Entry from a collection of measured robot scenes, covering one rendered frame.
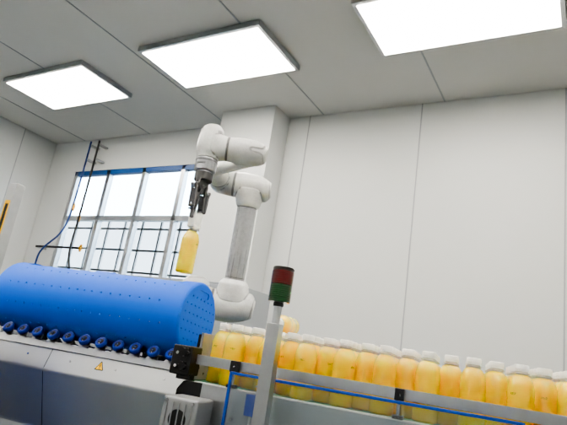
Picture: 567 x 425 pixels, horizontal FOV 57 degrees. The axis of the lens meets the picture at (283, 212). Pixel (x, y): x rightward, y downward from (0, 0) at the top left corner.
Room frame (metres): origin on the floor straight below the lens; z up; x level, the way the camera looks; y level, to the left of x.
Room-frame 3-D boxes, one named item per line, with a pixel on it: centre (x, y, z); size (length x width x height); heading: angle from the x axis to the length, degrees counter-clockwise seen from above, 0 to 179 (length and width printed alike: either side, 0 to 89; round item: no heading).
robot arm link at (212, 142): (2.01, 0.33, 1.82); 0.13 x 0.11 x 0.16; 91
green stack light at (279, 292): (1.48, -0.03, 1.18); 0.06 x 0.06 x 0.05
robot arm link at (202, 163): (2.01, 0.34, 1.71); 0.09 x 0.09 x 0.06
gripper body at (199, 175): (2.01, 0.34, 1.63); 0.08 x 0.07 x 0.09; 159
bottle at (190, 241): (2.01, 0.34, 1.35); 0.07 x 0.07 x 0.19
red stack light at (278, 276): (1.48, -0.03, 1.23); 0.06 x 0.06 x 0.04
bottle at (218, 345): (1.80, 0.13, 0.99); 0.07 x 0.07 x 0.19
